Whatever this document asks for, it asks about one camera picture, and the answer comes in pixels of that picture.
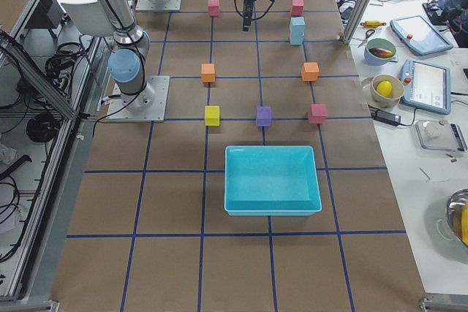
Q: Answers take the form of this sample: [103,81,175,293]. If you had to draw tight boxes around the yellow lemon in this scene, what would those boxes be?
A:
[375,80,393,97]

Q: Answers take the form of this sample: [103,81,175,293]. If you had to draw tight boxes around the light blue block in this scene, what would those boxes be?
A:
[290,16,306,34]
[290,27,305,45]

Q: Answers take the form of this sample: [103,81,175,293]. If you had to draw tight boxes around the green bowl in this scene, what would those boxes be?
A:
[364,38,396,66]

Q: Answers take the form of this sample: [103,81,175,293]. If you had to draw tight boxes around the black power adapter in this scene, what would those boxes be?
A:
[371,109,401,126]

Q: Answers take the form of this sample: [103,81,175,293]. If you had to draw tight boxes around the orange block near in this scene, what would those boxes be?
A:
[301,62,320,82]

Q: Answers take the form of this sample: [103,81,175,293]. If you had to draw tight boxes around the steel bowl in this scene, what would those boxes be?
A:
[436,189,467,248]

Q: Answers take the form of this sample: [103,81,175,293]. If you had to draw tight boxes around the yellow block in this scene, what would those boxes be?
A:
[204,105,221,126]

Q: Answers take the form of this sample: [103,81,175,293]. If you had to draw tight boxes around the teach pendant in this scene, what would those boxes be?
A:
[400,59,451,115]
[390,15,453,56]

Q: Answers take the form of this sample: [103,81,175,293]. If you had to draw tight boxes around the beige bowl with lemon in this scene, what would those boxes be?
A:
[370,75,404,108]

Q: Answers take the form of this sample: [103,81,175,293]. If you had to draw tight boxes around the orange block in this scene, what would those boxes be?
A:
[200,63,216,83]
[301,62,320,82]

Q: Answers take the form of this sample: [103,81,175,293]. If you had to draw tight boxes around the teach pendant far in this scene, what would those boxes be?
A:
[390,15,453,56]

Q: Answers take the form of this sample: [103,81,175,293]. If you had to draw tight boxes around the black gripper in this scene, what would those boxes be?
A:
[242,0,254,31]

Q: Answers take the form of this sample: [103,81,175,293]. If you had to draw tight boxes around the black scissors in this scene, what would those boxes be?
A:
[358,28,375,47]

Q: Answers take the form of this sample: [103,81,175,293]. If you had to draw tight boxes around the cyan tray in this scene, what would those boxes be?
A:
[224,145,322,216]

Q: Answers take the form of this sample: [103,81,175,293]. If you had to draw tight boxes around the purple block right side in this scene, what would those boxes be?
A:
[256,106,272,127]

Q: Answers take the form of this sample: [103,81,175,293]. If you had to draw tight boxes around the kitchen scale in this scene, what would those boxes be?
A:
[415,120,467,152]

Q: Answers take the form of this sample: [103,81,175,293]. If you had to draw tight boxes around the red block far centre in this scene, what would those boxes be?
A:
[208,0,221,17]

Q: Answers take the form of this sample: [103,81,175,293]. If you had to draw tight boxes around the teach pendant near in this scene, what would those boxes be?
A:
[400,59,451,115]

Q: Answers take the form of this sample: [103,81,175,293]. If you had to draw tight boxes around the orange block far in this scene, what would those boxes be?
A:
[200,63,216,83]

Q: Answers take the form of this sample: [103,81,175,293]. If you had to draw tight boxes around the red block near centre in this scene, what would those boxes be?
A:
[290,0,304,17]

